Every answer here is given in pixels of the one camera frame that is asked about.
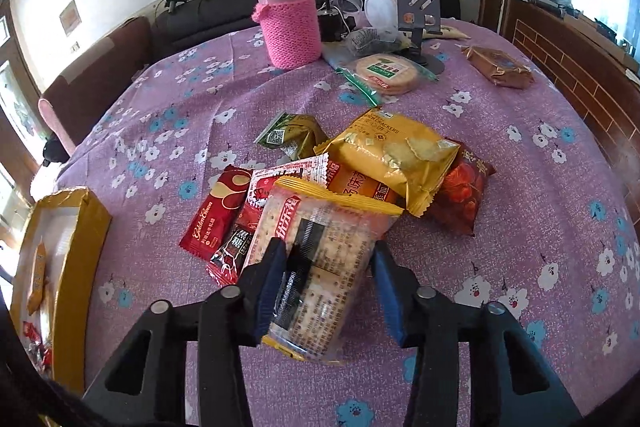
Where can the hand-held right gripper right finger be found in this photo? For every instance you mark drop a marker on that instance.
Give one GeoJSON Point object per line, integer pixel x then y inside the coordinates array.
{"type": "Point", "coordinates": [390, 297]}

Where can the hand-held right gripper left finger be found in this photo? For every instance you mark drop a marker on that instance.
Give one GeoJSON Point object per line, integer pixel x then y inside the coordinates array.
{"type": "Point", "coordinates": [272, 287]}

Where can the clear cracker packet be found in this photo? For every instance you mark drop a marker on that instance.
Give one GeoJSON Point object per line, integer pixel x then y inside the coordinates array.
{"type": "Point", "coordinates": [325, 247]}

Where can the yellow cardboard box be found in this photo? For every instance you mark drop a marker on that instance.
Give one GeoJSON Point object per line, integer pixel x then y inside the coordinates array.
{"type": "Point", "coordinates": [80, 247]}

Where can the orange biscuit packet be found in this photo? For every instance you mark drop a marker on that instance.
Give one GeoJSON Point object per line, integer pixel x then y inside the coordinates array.
{"type": "Point", "coordinates": [37, 277]}

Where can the small red candy packet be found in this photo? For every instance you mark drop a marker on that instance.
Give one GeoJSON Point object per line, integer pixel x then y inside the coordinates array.
{"type": "Point", "coordinates": [46, 357]}

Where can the red cartoon candy packet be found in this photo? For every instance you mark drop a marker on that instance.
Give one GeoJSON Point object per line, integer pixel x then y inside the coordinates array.
{"type": "Point", "coordinates": [31, 333]}

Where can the dark brown candy packet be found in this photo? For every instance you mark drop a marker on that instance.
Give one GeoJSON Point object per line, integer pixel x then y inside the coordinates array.
{"type": "Point", "coordinates": [227, 257]}

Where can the red gold wafer packet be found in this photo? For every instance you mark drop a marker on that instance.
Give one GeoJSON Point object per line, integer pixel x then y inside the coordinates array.
{"type": "Point", "coordinates": [215, 212]}

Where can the red white snack packet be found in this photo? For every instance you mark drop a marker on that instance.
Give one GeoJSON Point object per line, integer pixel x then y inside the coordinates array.
{"type": "Point", "coordinates": [270, 192]}

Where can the orange red snack packet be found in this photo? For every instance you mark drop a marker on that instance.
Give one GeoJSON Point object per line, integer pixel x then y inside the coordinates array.
{"type": "Point", "coordinates": [357, 187]}

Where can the red date snack packet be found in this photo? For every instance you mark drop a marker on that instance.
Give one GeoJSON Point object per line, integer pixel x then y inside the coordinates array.
{"type": "Point", "coordinates": [460, 192]}

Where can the yellow chips packet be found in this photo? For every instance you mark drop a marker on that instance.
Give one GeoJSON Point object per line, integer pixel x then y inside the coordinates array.
{"type": "Point", "coordinates": [385, 157]}

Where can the green gold snack packet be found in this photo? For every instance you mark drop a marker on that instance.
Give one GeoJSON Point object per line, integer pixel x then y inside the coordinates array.
{"type": "Point", "coordinates": [295, 132]}

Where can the purple floral tablecloth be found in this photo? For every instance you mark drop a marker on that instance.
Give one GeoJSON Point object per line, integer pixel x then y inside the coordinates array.
{"type": "Point", "coordinates": [200, 107]}

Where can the round rice cracker packet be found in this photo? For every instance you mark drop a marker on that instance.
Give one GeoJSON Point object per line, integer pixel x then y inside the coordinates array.
{"type": "Point", "coordinates": [387, 74]}

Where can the brown snack packet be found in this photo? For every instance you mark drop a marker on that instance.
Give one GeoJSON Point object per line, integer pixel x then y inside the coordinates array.
{"type": "Point", "coordinates": [500, 67]}

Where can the dark plastic bag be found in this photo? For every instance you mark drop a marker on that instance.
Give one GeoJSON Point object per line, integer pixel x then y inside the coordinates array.
{"type": "Point", "coordinates": [372, 41]}

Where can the pink thermos with knitted sleeve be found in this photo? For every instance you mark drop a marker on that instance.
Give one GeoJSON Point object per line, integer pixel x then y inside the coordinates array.
{"type": "Point", "coordinates": [292, 27]}

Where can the beige sachet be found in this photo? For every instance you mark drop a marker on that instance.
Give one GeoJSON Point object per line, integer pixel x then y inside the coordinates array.
{"type": "Point", "coordinates": [447, 33]}

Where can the black sofa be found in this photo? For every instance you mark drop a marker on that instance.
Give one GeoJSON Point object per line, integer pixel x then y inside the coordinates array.
{"type": "Point", "coordinates": [215, 14]}

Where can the white cup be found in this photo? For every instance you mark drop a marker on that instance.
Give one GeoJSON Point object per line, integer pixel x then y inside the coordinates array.
{"type": "Point", "coordinates": [380, 9]}

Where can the clear plastic cup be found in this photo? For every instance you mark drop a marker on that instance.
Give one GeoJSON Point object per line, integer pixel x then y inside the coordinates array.
{"type": "Point", "coordinates": [350, 4]}

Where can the black clamp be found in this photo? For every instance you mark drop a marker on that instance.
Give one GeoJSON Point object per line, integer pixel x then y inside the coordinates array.
{"type": "Point", "coordinates": [176, 1]}

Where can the glass door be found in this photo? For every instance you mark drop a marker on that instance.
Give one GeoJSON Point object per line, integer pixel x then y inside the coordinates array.
{"type": "Point", "coordinates": [17, 117]}

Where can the small wall notice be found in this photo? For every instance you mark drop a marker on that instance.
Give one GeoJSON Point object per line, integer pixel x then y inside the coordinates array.
{"type": "Point", "coordinates": [70, 17]}

